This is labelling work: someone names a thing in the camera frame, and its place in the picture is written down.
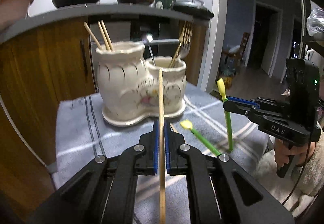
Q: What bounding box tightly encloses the wooden chair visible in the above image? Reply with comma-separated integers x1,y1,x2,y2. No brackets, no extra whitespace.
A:
222,32,250,75

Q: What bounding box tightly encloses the white ceramic utensil holder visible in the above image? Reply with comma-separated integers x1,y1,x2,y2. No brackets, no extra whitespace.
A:
96,41,187,127

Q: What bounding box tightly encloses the grey kitchen countertop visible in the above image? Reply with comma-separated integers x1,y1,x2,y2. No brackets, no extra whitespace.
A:
1,4,209,43

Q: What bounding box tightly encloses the green yellow tulip spoon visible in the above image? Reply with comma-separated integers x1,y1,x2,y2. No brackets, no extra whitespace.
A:
216,78,233,153

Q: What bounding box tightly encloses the silver fork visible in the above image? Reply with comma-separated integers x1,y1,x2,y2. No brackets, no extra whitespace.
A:
173,43,191,67

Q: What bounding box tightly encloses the person's right hand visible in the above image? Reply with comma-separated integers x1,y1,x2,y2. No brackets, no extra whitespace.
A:
275,138,322,178

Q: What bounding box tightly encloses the wooden chopstick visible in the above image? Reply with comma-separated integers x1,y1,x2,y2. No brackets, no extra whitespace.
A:
83,22,102,50
159,69,166,224
98,21,110,51
101,21,113,51

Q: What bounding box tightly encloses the dark green kettle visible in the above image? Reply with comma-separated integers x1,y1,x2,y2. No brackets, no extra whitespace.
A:
153,0,176,9

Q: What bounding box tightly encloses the small silver spoon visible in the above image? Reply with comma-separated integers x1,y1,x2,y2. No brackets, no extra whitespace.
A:
143,33,156,66

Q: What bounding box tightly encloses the gold fork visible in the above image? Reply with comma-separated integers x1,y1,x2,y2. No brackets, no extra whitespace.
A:
169,21,193,68

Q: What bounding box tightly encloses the pink plastic basin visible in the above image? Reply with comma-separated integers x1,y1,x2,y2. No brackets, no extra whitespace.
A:
0,0,34,32

